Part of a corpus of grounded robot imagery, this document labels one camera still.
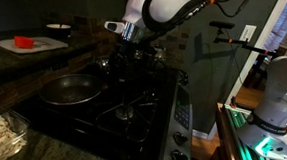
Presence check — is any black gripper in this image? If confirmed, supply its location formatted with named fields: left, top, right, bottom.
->
left=106, top=39, right=139, bottom=90

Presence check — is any black frying pan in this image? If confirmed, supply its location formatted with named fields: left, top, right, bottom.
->
left=37, top=71, right=113, bottom=109

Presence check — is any small steel measuring cup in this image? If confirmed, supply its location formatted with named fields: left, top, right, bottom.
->
left=95, top=55, right=113, bottom=72

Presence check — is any black gas stove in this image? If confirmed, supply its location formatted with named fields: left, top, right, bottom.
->
left=9, top=56, right=198, bottom=160

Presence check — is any black stove knob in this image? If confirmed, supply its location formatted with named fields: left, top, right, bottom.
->
left=169, top=148, right=190, bottom=160
left=172, top=131, right=189, bottom=147
left=177, top=69, right=190, bottom=87

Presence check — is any stove control panel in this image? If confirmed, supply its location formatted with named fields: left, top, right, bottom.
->
left=173, top=86, right=193, bottom=130

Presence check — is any black bowl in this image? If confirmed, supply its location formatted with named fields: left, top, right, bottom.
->
left=45, top=22, right=73, bottom=39

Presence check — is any white cutting board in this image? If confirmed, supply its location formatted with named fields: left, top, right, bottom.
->
left=0, top=33, right=70, bottom=57

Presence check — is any red cup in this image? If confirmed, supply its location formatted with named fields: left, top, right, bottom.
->
left=12, top=35, right=36, bottom=49

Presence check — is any window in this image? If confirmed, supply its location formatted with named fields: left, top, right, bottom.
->
left=263, top=0, right=287, bottom=55

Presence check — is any black camera on stand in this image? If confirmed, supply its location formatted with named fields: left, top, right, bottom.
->
left=207, top=20, right=278, bottom=58

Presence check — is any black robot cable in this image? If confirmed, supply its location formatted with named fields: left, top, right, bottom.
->
left=213, top=0, right=253, bottom=19

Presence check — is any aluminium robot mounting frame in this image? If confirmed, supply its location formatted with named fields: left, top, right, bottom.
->
left=212, top=102, right=287, bottom=160

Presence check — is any white light switch plate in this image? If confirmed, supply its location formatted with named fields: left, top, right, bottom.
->
left=239, top=24, right=257, bottom=43

